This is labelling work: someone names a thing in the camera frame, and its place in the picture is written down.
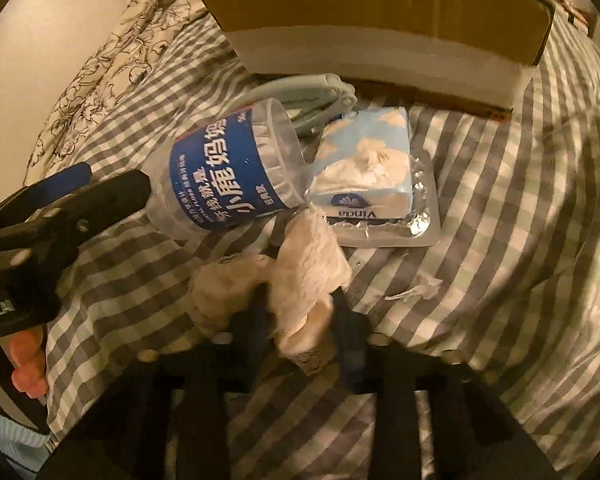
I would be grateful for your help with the silver blister pack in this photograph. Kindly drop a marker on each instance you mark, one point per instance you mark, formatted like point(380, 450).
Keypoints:
point(420, 210)

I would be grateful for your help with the white cloth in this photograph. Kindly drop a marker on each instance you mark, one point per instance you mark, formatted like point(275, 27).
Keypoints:
point(300, 285)

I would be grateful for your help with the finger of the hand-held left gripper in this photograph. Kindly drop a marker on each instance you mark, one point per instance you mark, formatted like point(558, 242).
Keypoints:
point(66, 183)
point(111, 200)

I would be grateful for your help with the clear jar with blue label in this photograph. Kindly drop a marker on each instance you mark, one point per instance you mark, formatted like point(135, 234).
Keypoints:
point(220, 180)

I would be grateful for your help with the floral print pillow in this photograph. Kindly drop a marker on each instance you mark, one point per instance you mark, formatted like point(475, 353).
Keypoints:
point(120, 65)

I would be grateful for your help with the cardboard box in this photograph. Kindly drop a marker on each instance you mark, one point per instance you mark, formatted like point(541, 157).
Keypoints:
point(380, 20)

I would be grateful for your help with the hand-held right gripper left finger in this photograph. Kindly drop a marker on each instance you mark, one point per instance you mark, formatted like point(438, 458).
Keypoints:
point(254, 316)

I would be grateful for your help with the grey checked bed sheet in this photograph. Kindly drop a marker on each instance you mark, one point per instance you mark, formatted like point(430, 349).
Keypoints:
point(505, 220)

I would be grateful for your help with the blue tissue pack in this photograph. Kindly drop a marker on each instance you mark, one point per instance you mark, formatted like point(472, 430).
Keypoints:
point(367, 170)

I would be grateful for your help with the person's left hand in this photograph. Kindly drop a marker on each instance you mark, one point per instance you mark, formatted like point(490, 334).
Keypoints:
point(27, 362)

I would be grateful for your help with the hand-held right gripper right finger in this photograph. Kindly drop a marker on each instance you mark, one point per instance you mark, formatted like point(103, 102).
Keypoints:
point(349, 340)

